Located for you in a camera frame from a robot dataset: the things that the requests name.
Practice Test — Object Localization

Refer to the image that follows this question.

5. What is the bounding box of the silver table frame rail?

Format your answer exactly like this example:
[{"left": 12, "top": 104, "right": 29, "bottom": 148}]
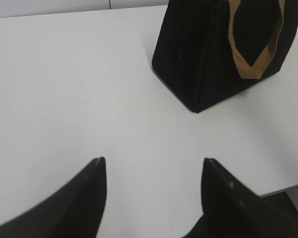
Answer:
[{"left": 261, "top": 186, "right": 298, "bottom": 221}]

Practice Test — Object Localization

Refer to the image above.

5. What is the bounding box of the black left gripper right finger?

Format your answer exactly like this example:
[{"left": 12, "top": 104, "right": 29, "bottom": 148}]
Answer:
[{"left": 186, "top": 158, "right": 298, "bottom": 238}]

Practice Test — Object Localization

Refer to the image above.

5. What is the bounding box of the black canvas tote bag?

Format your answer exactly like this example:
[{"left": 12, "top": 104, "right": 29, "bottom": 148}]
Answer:
[{"left": 151, "top": 0, "right": 298, "bottom": 113}]

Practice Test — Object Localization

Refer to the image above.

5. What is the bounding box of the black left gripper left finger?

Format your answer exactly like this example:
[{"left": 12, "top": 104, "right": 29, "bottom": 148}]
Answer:
[{"left": 0, "top": 157, "right": 107, "bottom": 238}]

